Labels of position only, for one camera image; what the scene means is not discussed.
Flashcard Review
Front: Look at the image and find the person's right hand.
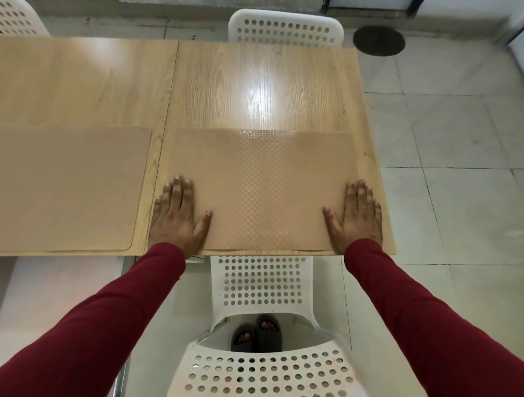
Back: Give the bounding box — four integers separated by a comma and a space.
322, 178, 384, 256

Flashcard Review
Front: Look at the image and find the person's left hand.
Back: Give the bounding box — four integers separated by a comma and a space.
148, 175, 214, 260

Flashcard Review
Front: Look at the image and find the tan placemat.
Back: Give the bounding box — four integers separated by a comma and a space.
162, 128, 360, 252
0, 124, 153, 253

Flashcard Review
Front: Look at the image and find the white drawer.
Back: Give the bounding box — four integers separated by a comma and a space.
0, 256, 136, 397

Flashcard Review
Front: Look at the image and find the person's left forearm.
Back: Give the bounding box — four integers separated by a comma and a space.
0, 242, 187, 397

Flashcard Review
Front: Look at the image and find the person's right forearm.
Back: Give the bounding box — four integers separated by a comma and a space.
343, 238, 524, 397

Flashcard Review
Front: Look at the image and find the white perforated plastic chair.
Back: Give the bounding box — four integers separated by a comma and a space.
227, 9, 345, 49
0, 0, 51, 38
166, 255, 371, 397

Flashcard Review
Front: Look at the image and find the dark grey slipper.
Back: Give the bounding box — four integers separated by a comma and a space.
230, 324, 259, 353
255, 314, 284, 353

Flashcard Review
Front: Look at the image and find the light wooden table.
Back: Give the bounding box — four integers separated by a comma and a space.
0, 34, 397, 257

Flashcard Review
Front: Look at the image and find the dark round floor drain cover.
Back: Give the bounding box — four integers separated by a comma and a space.
353, 25, 407, 57

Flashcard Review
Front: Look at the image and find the white door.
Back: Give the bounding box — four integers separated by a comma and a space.
329, 0, 414, 11

